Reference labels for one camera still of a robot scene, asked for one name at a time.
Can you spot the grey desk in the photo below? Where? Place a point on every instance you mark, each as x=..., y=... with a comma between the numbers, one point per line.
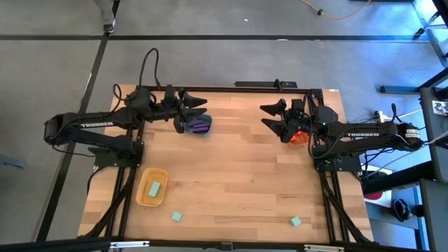
x=437, y=217
x=439, y=161

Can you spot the silver frame bracket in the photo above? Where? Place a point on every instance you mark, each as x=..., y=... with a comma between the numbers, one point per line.
x=129, y=244
x=323, y=248

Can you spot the person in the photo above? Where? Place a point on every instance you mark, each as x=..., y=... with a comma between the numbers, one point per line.
x=106, y=14

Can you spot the long teal building block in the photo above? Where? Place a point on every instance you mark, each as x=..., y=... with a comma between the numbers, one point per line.
x=154, y=189

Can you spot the black power strip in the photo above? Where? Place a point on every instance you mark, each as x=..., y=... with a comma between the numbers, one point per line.
x=259, y=84

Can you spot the blue-grey floor object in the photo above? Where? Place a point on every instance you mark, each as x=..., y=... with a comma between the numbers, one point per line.
x=10, y=161

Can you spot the orange plastic bin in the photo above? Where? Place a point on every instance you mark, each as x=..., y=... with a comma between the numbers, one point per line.
x=301, y=139

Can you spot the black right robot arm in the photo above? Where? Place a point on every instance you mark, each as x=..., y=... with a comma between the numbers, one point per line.
x=367, y=134

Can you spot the red round object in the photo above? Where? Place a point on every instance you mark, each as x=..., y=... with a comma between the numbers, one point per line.
x=374, y=196

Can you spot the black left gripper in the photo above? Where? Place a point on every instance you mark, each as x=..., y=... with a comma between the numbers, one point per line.
x=168, y=110

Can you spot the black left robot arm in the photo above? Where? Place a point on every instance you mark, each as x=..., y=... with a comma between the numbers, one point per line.
x=94, y=124

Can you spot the yellow plastic bin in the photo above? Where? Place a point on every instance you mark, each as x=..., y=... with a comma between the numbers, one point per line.
x=143, y=196

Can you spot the black-and-white marker tag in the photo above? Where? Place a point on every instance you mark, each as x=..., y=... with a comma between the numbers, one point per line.
x=440, y=108

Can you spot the small teal building block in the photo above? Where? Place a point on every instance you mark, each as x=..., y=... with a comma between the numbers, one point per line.
x=296, y=221
x=177, y=216

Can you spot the blue-grey metal bar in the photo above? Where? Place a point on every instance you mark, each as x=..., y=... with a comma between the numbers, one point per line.
x=399, y=90

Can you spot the white plug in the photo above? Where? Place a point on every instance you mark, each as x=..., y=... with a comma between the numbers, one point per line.
x=381, y=115

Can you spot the blue plastic bin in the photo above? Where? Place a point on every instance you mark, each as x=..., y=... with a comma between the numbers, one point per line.
x=209, y=120

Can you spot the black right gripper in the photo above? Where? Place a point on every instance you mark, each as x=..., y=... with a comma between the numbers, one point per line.
x=297, y=119

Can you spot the black aluminium table frame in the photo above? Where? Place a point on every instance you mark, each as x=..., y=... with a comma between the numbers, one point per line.
x=227, y=90

